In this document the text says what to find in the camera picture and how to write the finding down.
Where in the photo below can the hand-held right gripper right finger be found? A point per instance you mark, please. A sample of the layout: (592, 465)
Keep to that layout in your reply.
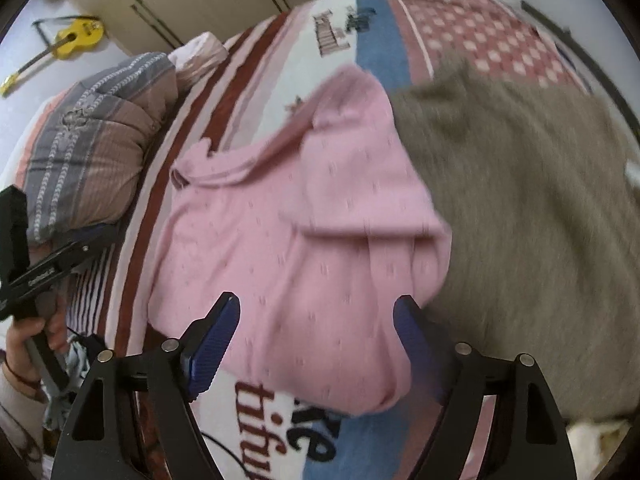
(415, 345)

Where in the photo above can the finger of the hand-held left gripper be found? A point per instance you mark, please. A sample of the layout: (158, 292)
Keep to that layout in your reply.
(70, 255)

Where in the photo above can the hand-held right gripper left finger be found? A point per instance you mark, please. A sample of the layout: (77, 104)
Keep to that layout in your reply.
(210, 355)

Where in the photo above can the yellow guitar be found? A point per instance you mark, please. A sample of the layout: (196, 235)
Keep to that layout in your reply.
(75, 40)

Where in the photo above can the taupe fleece cloth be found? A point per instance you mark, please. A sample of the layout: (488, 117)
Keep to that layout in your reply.
(525, 210)

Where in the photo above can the person's left hand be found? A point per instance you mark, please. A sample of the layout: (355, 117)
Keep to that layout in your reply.
(17, 345)

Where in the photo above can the person's left forearm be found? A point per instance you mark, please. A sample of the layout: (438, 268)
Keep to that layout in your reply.
(15, 410)

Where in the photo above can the grey-blue cloth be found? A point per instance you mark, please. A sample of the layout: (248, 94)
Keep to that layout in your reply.
(70, 372)

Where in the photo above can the pink striped pillow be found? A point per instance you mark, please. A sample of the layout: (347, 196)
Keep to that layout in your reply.
(200, 57)

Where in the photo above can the pink dotted top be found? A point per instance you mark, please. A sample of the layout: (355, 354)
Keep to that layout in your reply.
(300, 240)

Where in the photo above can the printed striped blanket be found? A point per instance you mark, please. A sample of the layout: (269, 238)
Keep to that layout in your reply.
(380, 35)

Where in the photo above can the cream cloth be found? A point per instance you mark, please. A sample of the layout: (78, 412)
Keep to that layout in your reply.
(595, 437)

